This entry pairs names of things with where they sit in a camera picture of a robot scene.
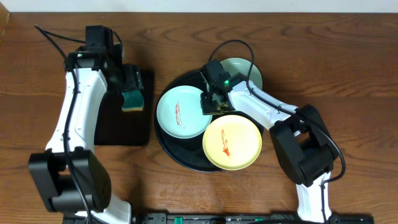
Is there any green and yellow sponge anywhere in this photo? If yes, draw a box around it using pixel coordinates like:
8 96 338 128
121 90 144 112

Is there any light blue plate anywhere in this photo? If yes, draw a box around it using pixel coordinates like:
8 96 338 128
156 85 213 139

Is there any yellow plate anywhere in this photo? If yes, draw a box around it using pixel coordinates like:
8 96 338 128
202 115 262 170

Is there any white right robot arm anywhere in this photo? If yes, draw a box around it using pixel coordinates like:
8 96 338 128
201 78 341 223

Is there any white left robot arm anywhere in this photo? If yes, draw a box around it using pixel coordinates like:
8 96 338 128
28 41 144 223

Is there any black rectangular tray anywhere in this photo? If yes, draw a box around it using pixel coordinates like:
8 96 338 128
95 70 154 146

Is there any pale green plate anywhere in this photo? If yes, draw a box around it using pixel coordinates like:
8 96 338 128
215 58 263 95

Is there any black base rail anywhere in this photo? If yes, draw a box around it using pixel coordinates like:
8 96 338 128
132 213 374 224

